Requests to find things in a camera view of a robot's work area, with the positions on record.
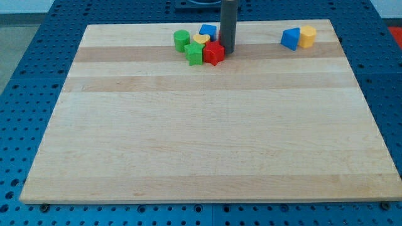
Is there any red star block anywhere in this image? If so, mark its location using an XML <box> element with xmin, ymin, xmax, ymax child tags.
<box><xmin>203</xmin><ymin>41</ymin><xmax>225</xmax><ymax>66</ymax></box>

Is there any green star block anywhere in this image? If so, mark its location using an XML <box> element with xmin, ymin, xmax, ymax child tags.
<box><xmin>184</xmin><ymin>42</ymin><xmax>205</xmax><ymax>66</ymax></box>

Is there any wooden board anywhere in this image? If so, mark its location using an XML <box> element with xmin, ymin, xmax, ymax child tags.
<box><xmin>20</xmin><ymin>19</ymin><xmax>401</xmax><ymax>205</ymax></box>

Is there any yellow heart block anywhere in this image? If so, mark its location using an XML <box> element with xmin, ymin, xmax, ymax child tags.
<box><xmin>193</xmin><ymin>34</ymin><xmax>210</xmax><ymax>45</ymax></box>

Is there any green cylinder block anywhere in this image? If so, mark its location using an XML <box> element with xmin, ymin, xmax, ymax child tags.
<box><xmin>173</xmin><ymin>30</ymin><xmax>190</xmax><ymax>53</ymax></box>

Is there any blue cube block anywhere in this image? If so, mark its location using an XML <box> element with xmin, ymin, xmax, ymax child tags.
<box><xmin>199</xmin><ymin>24</ymin><xmax>217</xmax><ymax>41</ymax></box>

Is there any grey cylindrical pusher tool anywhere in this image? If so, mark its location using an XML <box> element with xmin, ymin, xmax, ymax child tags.
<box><xmin>219</xmin><ymin>0</ymin><xmax>237</xmax><ymax>55</ymax></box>

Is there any blue triangle block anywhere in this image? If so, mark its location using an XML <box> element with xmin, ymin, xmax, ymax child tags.
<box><xmin>280</xmin><ymin>28</ymin><xmax>300</xmax><ymax>51</ymax></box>

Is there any yellow hexagon block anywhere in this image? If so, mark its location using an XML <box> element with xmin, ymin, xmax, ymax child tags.
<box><xmin>298</xmin><ymin>25</ymin><xmax>317</xmax><ymax>48</ymax></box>

